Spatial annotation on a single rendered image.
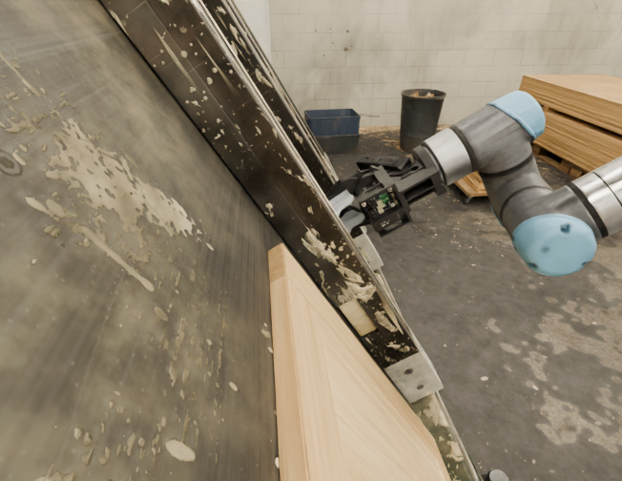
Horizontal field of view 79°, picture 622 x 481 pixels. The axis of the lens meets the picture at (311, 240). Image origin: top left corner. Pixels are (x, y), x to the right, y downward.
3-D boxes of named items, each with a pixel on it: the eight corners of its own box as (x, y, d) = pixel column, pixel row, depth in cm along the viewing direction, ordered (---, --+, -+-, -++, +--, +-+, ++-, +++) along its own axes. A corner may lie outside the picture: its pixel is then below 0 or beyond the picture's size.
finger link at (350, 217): (310, 246, 57) (364, 217, 55) (305, 227, 62) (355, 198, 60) (320, 261, 59) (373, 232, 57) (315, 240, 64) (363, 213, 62)
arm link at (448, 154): (439, 121, 56) (455, 165, 61) (411, 137, 57) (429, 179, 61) (462, 136, 50) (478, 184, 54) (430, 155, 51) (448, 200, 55)
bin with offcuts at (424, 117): (443, 154, 447) (454, 96, 413) (401, 156, 444) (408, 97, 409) (427, 140, 491) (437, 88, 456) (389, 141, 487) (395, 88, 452)
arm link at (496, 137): (557, 144, 51) (540, 86, 48) (481, 184, 53) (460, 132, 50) (525, 134, 58) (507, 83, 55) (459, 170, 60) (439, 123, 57)
